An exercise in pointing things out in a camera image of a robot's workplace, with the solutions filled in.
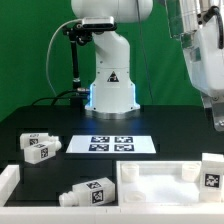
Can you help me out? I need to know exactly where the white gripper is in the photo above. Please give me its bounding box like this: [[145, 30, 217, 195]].
[[181, 13, 224, 132]]

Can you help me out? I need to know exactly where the white square tabletop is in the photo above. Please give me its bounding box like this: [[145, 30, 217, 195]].
[[117, 161, 224, 206]]

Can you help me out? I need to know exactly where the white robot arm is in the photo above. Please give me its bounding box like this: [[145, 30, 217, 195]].
[[71, 0, 224, 132]]

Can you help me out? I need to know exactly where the white tag sheet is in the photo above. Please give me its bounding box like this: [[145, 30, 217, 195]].
[[66, 135, 156, 154]]

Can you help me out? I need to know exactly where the white U-shaped fence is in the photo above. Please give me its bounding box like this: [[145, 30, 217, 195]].
[[0, 160, 224, 224]]

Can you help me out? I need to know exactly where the silver rear camera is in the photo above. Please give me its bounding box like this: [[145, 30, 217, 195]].
[[81, 16, 117, 32]]

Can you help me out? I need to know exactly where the black camera stand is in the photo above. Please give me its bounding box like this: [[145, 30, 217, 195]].
[[62, 25, 92, 108]]

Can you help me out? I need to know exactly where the grey cable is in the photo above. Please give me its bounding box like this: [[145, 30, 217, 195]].
[[45, 19, 84, 98]]

